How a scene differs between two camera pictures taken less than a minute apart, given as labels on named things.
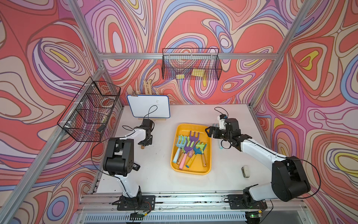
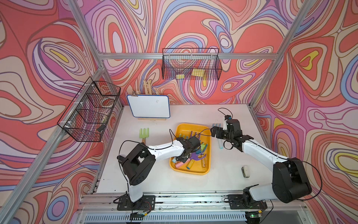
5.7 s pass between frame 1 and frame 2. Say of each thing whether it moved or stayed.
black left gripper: moved
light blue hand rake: stayed
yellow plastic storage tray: stayed
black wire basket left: stayed
